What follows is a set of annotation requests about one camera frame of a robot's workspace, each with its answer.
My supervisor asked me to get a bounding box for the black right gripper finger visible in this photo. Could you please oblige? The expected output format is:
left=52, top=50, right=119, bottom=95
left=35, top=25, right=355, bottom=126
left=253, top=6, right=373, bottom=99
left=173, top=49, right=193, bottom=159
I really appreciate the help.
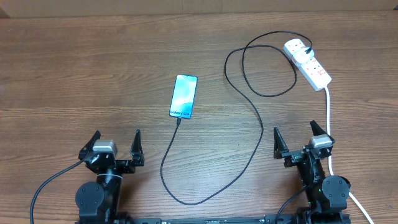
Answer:
left=274, top=127, right=289, bottom=159
left=310, top=120, right=327, bottom=136

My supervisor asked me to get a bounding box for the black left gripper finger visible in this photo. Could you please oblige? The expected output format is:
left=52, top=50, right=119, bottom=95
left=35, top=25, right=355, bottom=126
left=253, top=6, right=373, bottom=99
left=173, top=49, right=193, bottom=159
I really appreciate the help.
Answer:
left=78, top=130, right=101, bottom=160
left=130, top=129, right=145, bottom=167

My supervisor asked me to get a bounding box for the black USB charging cable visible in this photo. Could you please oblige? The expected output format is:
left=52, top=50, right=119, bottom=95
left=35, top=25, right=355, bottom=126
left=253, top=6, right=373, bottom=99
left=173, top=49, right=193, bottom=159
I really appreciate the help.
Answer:
left=160, top=30, right=313, bottom=206

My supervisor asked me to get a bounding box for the black smartphone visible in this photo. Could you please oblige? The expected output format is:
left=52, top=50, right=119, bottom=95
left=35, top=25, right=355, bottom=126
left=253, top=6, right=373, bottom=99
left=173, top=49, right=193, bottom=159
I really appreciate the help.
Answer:
left=169, top=74, right=198, bottom=119

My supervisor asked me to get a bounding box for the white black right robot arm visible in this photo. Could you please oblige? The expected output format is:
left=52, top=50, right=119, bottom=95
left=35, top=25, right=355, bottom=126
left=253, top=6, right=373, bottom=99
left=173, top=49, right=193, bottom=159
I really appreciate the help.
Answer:
left=271, top=121, right=351, bottom=223

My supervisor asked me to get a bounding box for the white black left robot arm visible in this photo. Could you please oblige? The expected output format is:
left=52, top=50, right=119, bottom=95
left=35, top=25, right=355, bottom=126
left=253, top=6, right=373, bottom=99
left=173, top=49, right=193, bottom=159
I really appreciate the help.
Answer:
left=75, top=130, right=145, bottom=224

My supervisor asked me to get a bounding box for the white charger adapter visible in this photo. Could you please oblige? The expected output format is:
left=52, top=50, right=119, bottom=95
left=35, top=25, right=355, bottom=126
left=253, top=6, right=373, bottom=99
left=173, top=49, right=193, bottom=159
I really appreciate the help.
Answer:
left=293, top=48, right=315, bottom=65

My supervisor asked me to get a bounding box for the white power strip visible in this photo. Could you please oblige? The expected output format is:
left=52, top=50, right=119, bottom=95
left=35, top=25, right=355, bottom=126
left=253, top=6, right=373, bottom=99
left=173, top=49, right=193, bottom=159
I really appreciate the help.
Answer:
left=284, top=39, right=331, bottom=91

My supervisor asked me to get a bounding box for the white power strip cord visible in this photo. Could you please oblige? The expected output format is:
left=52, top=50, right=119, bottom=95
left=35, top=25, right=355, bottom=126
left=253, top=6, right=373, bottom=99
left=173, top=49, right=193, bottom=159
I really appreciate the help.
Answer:
left=323, top=86, right=376, bottom=224

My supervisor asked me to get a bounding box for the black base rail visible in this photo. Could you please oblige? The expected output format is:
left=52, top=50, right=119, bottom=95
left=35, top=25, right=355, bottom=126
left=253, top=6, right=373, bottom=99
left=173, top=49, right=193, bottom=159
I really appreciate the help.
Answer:
left=75, top=213, right=351, bottom=224

